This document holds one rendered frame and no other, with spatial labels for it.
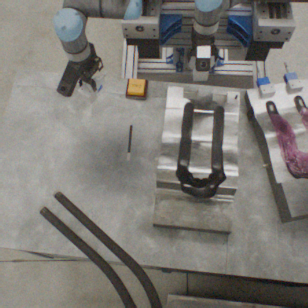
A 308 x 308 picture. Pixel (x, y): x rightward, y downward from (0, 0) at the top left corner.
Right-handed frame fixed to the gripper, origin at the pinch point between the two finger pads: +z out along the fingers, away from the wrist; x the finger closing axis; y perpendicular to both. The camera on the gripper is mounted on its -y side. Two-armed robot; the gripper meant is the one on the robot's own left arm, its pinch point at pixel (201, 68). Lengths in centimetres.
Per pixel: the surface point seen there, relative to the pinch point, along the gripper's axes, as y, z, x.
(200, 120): -17.3, 6.4, 0.8
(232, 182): -41.6, 1.7, -7.5
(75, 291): -72, 95, 63
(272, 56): 68, 95, -59
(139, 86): 0.3, 11.3, 22.4
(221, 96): -6.8, 8.7, -7.7
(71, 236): -56, 9, 45
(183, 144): -26.2, 6.5, 7.1
